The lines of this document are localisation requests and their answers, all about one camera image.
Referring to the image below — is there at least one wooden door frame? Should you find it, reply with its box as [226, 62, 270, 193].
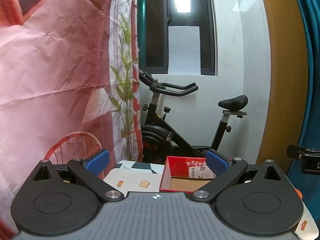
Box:
[256, 0, 312, 170]

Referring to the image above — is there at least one teal curtain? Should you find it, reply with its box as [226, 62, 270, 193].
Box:
[286, 0, 320, 220]

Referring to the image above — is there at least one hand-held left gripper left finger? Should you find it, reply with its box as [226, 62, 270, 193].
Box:
[31, 149, 125, 203]

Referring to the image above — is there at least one white printed tablecloth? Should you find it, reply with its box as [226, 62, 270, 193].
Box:
[103, 160, 165, 198]

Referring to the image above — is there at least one white board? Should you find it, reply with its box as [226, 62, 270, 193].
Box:
[168, 26, 201, 75]

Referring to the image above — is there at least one dark framed window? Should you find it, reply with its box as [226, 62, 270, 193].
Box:
[137, 0, 217, 76]

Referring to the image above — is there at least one black exercise bike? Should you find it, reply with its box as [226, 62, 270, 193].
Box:
[139, 70, 249, 164]

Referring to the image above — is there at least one red strawberry print box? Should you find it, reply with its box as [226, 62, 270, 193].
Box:
[159, 156, 217, 193]

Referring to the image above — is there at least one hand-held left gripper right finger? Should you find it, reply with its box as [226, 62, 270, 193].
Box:
[190, 149, 288, 203]

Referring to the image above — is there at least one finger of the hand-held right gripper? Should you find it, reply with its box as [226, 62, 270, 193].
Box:
[287, 144, 304, 160]

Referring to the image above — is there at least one pink printed backdrop cloth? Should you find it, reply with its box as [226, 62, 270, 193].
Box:
[0, 0, 144, 238]

